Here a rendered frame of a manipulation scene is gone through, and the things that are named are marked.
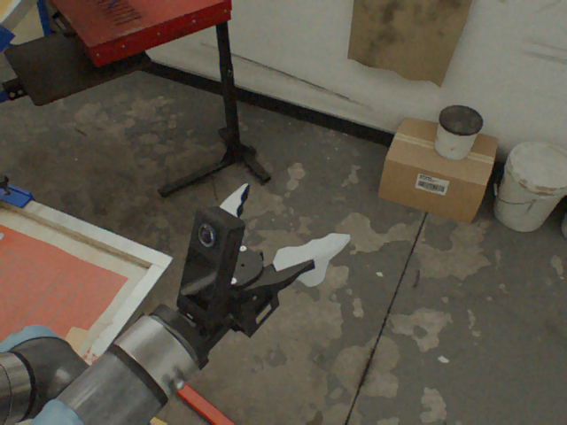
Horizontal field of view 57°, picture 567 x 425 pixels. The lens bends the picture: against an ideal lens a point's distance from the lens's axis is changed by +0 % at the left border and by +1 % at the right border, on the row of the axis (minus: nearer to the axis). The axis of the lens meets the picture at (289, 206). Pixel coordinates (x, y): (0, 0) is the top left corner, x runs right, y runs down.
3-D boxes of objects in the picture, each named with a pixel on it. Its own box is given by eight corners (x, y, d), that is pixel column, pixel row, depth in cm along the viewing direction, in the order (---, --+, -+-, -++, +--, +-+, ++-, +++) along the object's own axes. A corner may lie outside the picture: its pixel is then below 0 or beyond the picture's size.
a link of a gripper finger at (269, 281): (306, 248, 57) (229, 269, 56) (305, 237, 56) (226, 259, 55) (319, 281, 54) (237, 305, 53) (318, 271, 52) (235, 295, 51)
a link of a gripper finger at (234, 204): (231, 212, 68) (221, 268, 61) (222, 179, 64) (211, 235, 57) (255, 211, 68) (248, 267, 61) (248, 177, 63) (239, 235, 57)
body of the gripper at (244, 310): (236, 271, 63) (162, 344, 57) (223, 223, 57) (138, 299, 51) (285, 302, 59) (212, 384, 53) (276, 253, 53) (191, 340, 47)
